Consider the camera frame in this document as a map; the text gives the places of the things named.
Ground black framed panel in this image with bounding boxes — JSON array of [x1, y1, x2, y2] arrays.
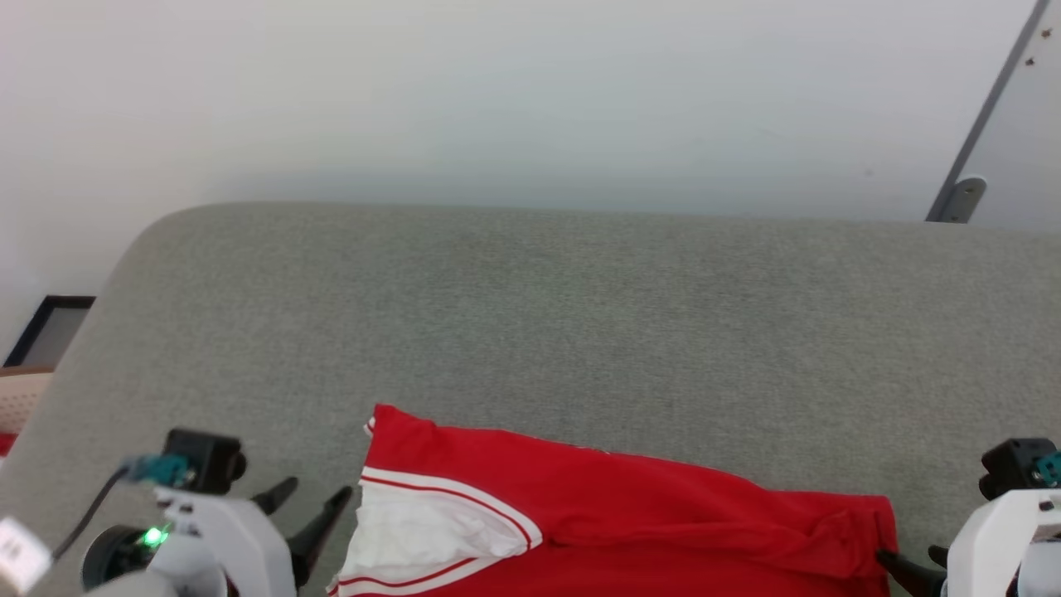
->
[[3, 295, 97, 371]]

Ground red white-trimmed shirt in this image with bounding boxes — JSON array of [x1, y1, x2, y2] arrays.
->
[[325, 403, 901, 597]]

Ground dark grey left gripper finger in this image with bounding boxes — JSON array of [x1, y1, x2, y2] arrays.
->
[[285, 485, 356, 591], [250, 476, 300, 517]]

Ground beige perforated basket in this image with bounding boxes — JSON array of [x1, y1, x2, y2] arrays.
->
[[0, 368, 56, 438]]

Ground white cable label tag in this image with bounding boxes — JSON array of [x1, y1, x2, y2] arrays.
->
[[0, 515, 53, 595]]

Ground teal camera cable connector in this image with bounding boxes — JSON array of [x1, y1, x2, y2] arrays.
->
[[123, 454, 193, 489]]

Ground thin black camera cable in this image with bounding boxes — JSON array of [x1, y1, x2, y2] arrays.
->
[[50, 464, 135, 563]]

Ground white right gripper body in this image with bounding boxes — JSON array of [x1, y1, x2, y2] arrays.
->
[[943, 488, 1061, 597]]

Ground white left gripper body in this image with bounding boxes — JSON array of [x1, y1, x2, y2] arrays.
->
[[153, 484, 300, 597]]

